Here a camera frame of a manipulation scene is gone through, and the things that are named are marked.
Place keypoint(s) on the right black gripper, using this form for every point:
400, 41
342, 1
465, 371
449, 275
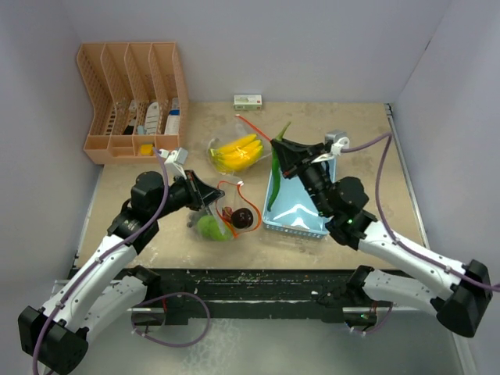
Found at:
294, 155

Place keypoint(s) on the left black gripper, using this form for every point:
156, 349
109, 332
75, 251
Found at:
205, 194

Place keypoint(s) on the green cucumber toy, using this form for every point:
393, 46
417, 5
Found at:
275, 174

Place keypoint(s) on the red grapes bunch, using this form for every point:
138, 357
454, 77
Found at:
227, 213

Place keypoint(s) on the green cabbage toy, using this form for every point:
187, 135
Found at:
208, 228

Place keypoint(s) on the dark brown mangosteen toy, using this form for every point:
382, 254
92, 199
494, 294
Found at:
242, 218

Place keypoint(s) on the yellow banana bunch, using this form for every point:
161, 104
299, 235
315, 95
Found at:
237, 155

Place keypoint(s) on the clear zip bag orange zipper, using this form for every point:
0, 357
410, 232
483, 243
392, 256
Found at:
238, 127

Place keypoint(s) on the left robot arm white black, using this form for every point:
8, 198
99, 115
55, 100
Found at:
58, 334

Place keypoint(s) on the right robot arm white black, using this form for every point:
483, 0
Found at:
457, 294

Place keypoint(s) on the light blue plastic basket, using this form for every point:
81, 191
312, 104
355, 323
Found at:
293, 211

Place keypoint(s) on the small white green box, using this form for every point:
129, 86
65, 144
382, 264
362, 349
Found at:
247, 102

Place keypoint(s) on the yellow item in organizer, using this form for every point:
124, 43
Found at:
146, 150

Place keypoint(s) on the white blue item in organizer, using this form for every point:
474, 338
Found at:
173, 119

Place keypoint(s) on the white bottle in organizer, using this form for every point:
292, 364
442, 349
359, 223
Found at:
152, 118

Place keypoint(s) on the orange desk file organizer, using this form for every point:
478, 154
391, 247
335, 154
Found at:
122, 79

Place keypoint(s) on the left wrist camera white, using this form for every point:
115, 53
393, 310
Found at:
174, 161

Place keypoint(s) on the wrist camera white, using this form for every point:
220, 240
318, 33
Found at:
335, 142
174, 161

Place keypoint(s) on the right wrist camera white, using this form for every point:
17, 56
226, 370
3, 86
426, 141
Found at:
335, 142

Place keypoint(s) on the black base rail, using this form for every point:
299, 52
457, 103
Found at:
332, 296

